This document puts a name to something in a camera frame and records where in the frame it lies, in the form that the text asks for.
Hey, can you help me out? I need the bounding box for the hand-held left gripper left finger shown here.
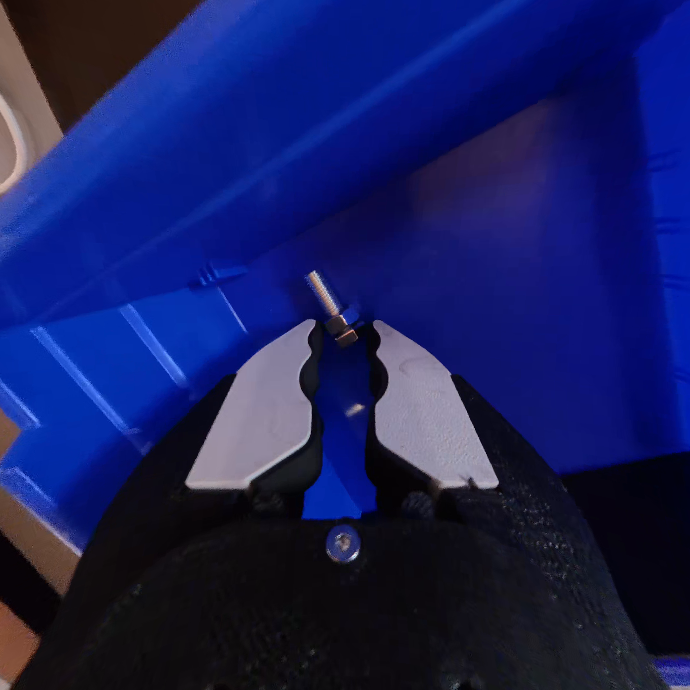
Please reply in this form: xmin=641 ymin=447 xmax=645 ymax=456
xmin=185 ymin=319 xmax=324 ymax=513

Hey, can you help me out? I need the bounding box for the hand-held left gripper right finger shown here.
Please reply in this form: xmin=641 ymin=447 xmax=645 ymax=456
xmin=365 ymin=319 xmax=499 ymax=513

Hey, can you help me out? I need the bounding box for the silver hex nut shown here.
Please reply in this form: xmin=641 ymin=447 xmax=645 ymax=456
xmin=325 ymin=308 xmax=361 ymax=335

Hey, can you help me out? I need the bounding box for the silver hex bolt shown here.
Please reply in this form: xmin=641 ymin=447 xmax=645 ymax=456
xmin=304 ymin=271 xmax=361 ymax=348

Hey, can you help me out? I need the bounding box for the blue storage bin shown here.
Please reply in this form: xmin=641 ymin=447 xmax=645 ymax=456
xmin=0 ymin=0 xmax=690 ymax=690

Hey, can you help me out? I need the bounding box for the dark blue bin divider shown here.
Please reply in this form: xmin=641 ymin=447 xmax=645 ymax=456
xmin=561 ymin=453 xmax=690 ymax=656

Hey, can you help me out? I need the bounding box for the white cable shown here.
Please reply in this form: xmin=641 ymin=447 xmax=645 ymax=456
xmin=0 ymin=92 xmax=33 ymax=195

